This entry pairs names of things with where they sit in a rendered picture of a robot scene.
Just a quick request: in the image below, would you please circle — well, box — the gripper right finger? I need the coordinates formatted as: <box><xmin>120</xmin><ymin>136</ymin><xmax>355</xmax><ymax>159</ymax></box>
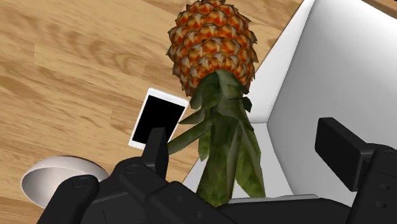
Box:
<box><xmin>314</xmin><ymin>117</ymin><xmax>397</xmax><ymax>224</ymax></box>

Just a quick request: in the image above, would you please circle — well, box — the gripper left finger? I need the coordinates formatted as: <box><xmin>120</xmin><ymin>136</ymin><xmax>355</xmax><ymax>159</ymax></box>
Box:
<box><xmin>36</xmin><ymin>127</ymin><xmax>232</xmax><ymax>224</ymax></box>

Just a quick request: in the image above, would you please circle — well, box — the white smartphone with black screen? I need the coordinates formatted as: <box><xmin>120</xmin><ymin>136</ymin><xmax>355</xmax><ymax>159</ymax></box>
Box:
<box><xmin>128</xmin><ymin>87</ymin><xmax>190</xmax><ymax>151</ymax></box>

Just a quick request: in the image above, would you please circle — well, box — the white cabinet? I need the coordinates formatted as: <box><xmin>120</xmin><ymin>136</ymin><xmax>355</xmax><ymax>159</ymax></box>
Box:
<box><xmin>182</xmin><ymin>0</ymin><xmax>397</xmax><ymax>207</ymax></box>

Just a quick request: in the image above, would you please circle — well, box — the white bowl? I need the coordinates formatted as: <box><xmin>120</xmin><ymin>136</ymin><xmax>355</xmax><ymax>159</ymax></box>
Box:
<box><xmin>20</xmin><ymin>156</ymin><xmax>110</xmax><ymax>209</ymax></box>

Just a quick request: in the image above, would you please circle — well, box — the orange pineapple with green leaves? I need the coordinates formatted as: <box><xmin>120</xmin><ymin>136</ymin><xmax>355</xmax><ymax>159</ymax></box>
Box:
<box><xmin>166</xmin><ymin>0</ymin><xmax>267</xmax><ymax>208</ymax></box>

